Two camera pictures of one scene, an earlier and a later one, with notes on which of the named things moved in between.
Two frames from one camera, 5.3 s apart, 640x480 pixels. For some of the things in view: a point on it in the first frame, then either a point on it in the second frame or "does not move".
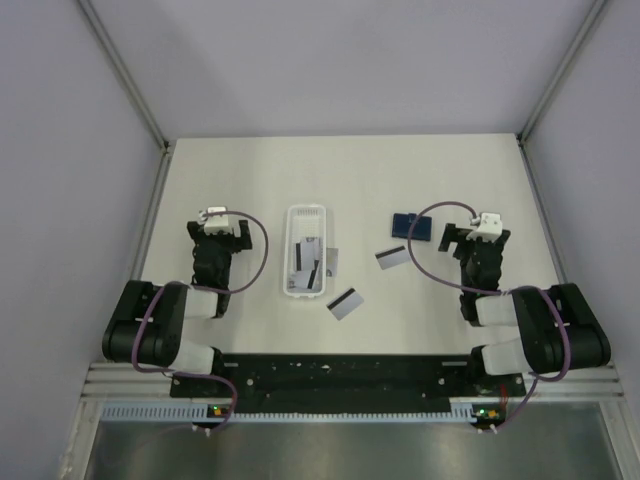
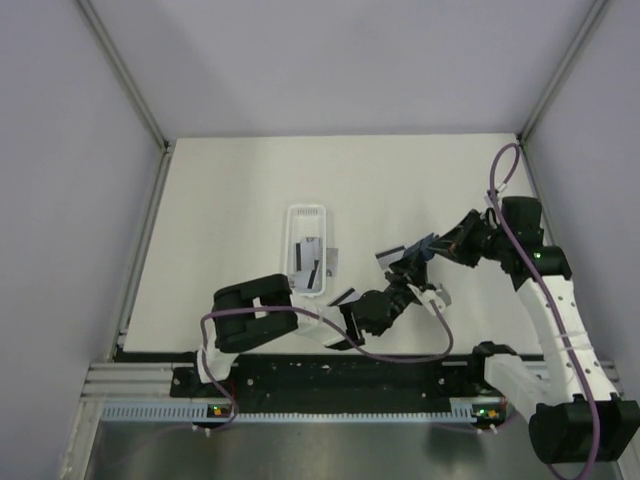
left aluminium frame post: [114, 55] does not move
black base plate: [348, 378] does not move
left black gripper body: [227, 243] → [399, 298]
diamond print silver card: [332, 260] does not move
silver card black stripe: [345, 304] does not move
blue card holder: [402, 223] → [423, 247]
